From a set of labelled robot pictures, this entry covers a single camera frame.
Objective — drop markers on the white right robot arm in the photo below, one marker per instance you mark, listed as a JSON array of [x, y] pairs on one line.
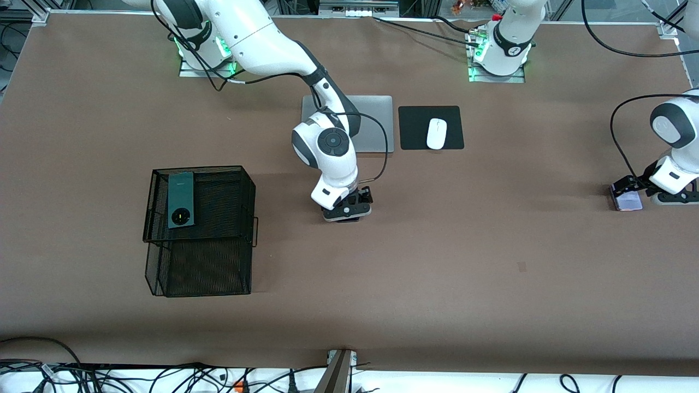
[[262, 38]]

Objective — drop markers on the dark green smartphone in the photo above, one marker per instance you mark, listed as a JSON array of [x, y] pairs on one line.
[[180, 196]]

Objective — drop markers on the aluminium frame corner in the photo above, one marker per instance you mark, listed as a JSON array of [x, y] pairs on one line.
[[669, 27], [39, 16]]

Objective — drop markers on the black mouse pad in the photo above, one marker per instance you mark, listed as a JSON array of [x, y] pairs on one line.
[[415, 128]]

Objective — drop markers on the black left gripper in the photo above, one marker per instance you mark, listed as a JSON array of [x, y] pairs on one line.
[[647, 175]]

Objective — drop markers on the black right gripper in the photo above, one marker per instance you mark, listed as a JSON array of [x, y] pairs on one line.
[[364, 194]]

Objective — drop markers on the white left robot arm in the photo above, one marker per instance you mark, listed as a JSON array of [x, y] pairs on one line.
[[677, 125]]

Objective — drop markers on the white power strip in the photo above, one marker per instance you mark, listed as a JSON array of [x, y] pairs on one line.
[[357, 11]]

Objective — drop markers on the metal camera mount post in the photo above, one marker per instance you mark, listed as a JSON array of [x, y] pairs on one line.
[[336, 374]]

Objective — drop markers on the white computer mouse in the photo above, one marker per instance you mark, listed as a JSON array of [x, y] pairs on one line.
[[436, 134]]

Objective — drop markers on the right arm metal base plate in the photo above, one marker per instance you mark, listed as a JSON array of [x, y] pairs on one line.
[[188, 72]]

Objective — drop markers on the lilac flip phone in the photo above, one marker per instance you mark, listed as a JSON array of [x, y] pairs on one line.
[[628, 201]]

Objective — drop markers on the silver closed laptop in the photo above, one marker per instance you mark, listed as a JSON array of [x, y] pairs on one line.
[[377, 125]]

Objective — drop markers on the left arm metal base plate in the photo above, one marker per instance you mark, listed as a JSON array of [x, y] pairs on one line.
[[516, 79]]

